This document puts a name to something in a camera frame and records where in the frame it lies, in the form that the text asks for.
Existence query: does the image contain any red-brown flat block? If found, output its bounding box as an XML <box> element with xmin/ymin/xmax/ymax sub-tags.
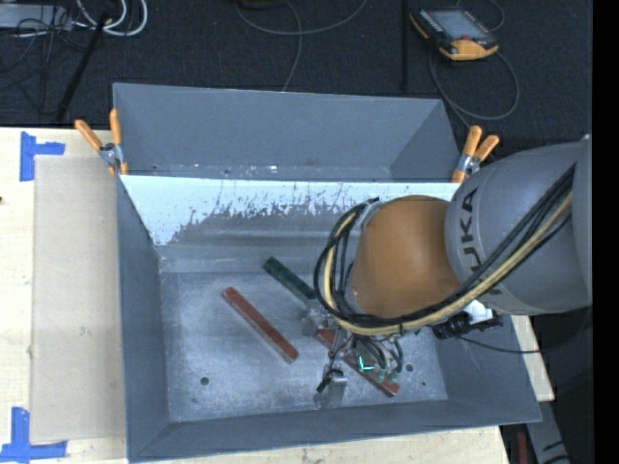
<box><xmin>221</xmin><ymin>286</ymin><xmax>300</xmax><ymax>365</ymax></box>
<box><xmin>312</xmin><ymin>327</ymin><xmax>402</xmax><ymax>398</ymax></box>

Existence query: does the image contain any pale flat board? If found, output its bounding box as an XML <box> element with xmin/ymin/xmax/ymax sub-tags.
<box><xmin>29</xmin><ymin>155</ymin><xmax>128</xmax><ymax>445</ymax></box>

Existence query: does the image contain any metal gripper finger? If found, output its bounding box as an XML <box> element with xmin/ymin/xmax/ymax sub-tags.
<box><xmin>300</xmin><ymin>306</ymin><xmax>336</xmax><ymax>339</ymax></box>
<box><xmin>313</xmin><ymin>363</ymin><xmax>349</xmax><ymax>409</ymax></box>

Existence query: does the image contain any grey metal bin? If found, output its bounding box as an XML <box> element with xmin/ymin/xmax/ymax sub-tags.
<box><xmin>111</xmin><ymin>82</ymin><xmax>544</xmax><ymax>463</ymax></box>

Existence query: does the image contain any dark green flat block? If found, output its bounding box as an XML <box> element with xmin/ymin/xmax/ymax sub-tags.
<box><xmin>262</xmin><ymin>255</ymin><xmax>318</xmax><ymax>304</ymax></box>

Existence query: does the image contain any black cylinder on white bracket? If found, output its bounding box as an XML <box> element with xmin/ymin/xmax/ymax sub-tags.
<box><xmin>431</xmin><ymin>299</ymin><xmax>505</xmax><ymax>341</ymax></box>

